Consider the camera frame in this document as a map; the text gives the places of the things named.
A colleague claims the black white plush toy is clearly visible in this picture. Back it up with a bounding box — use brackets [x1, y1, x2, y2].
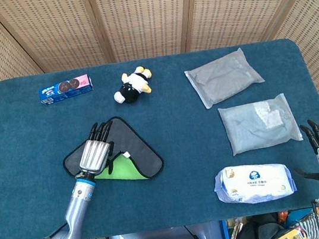
[110, 64, 157, 106]

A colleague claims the woven bamboo folding screen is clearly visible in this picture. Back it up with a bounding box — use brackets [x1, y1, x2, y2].
[0, 0, 319, 219]

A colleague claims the box of assorted clutter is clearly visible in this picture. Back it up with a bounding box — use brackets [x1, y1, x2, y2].
[222, 205, 319, 239]

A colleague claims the grey microfibre cloth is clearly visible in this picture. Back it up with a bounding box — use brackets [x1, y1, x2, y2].
[56, 110, 167, 192]

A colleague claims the teal table cloth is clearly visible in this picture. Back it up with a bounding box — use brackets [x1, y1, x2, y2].
[0, 32, 319, 239]

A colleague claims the white wet wipes pack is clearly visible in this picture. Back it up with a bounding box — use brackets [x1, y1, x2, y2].
[211, 157, 299, 209]

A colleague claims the frosted bag grey clothing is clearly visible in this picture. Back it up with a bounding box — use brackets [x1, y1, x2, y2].
[181, 45, 269, 112]

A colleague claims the frosted bag blue-grey clothing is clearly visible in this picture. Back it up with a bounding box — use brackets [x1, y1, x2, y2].
[217, 91, 305, 158]

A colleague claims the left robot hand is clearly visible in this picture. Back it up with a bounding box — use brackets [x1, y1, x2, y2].
[72, 120, 121, 179]

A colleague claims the blue Oreo cookie box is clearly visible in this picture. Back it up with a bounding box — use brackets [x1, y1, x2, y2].
[36, 73, 96, 106]

